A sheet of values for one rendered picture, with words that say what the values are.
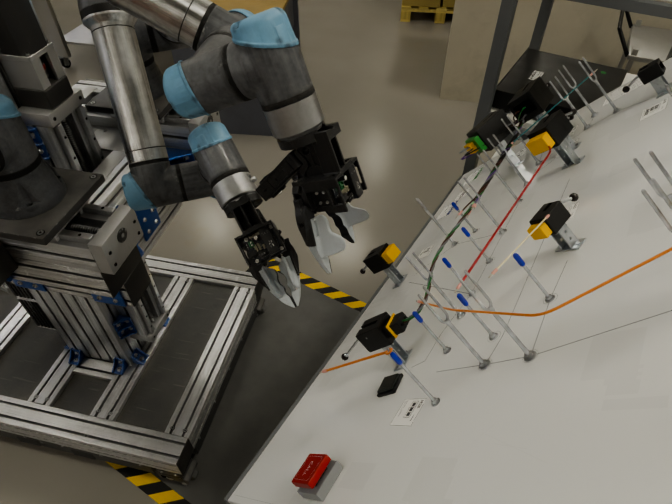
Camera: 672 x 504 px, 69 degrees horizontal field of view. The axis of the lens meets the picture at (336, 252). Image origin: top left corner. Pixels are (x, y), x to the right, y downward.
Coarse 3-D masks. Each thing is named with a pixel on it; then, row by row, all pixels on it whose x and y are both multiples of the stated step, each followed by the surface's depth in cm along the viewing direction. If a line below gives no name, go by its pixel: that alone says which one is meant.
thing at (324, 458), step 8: (312, 456) 73; (320, 456) 72; (328, 456) 71; (304, 464) 73; (312, 464) 71; (320, 464) 70; (304, 472) 71; (312, 472) 70; (320, 472) 70; (296, 480) 71; (304, 480) 69; (312, 480) 69; (312, 488) 68
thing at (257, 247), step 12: (228, 204) 84; (240, 204) 84; (252, 204) 86; (228, 216) 88; (240, 216) 86; (252, 216) 86; (240, 228) 83; (252, 228) 83; (264, 228) 84; (276, 228) 87; (240, 240) 85; (252, 240) 85; (264, 240) 83; (276, 240) 85; (252, 252) 84; (264, 252) 84; (276, 252) 84; (264, 264) 89
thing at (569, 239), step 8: (568, 200) 77; (576, 200) 77; (544, 208) 76; (552, 208) 74; (560, 208) 74; (536, 216) 75; (544, 216) 73; (552, 216) 73; (560, 216) 74; (568, 216) 74; (552, 224) 73; (560, 224) 74; (552, 232) 74; (560, 232) 74; (568, 232) 75; (560, 240) 77; (568, 240) 75; (576, 240) 75; (584, 240) 74; (560, 248) 77; (568, 248) 76; (576, 248) 74
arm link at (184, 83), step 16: (208, 48) 66; (224, 48) 62; (176, 64) 66; (192, 64) 64; (208, 64) 62; (224, 64) 62; (176, 80) 64; (192, 80) 63; (208, 80) 63; (224, 80) 62; (176, 96) 65; (192, 96) 64; (208, 96) 64; (224, 96) 64; (240, 96) 64; (192, 112) 67; (208, 112) 67
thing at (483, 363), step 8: (424, 288) 65; (432, 296) 65; (440, 304) 66; (432, 312) 65; (440, 320) 65; (448, 320) 65; (464, 344) 66; (472, 352) 66; (480, 360) 67; (488, 360) 67; (480, 368) 67
